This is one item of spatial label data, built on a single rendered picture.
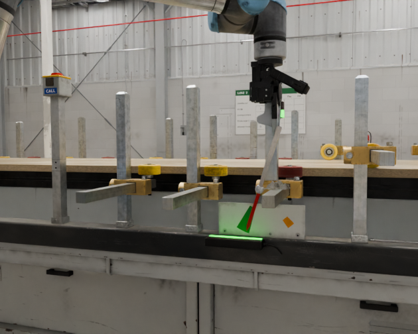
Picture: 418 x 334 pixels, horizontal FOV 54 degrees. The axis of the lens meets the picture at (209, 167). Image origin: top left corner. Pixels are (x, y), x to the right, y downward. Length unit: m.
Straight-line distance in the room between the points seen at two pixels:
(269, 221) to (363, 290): 0.33
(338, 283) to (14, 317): 1.46
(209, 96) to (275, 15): 7.65
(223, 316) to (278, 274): 0.41
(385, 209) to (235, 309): 0.65
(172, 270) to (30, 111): 9.75
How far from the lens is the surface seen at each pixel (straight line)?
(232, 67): 8.77
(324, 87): 8.45
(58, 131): 1.55
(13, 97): 11.33
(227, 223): 1.28
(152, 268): 1.45
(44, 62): 2.87
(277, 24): 1.19
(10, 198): 2.00
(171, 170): 1.51
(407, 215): 1.47
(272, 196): 0.96
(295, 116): 2.33
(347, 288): 1.32
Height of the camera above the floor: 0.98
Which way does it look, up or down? 3 degrees down
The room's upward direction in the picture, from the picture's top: straight up
